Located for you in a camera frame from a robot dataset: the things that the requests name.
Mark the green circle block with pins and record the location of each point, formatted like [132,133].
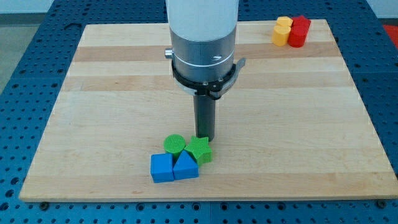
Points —
[174,144]

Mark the yellow rear block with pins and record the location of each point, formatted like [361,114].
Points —
[284,21]

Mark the yellow block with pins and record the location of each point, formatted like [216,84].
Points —
[280,35]
[284,21]

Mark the blue cube block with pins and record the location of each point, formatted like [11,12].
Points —
[161,168]

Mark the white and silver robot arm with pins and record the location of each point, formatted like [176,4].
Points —
[203,39]

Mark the red front cylinder block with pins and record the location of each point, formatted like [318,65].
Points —
[297,36]

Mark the green star block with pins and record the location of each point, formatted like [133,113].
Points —
[199,150]

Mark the yellow front block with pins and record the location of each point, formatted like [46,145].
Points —
[280,35]

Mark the red object at edge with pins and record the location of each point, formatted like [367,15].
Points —
[392,32]

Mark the wooden board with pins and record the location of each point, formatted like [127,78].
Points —
[293,126]

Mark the red rear block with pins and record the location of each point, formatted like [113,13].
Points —
[301,23]

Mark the blue triangle block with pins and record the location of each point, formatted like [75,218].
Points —
[185,167]

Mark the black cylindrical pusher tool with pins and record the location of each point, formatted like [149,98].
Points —
[204,110]

